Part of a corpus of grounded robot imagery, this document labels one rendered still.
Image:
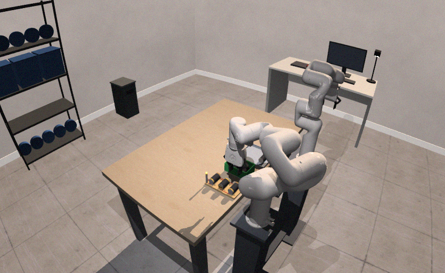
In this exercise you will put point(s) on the green box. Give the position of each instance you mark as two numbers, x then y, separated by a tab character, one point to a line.
234	171

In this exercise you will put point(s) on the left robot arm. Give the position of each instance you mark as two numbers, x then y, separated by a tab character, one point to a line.
298	174

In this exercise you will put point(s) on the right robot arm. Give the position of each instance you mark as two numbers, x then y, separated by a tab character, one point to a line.
307	111

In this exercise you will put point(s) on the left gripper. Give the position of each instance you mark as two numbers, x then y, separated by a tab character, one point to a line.
236	157

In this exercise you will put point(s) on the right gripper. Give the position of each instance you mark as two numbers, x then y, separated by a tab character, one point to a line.
332	95

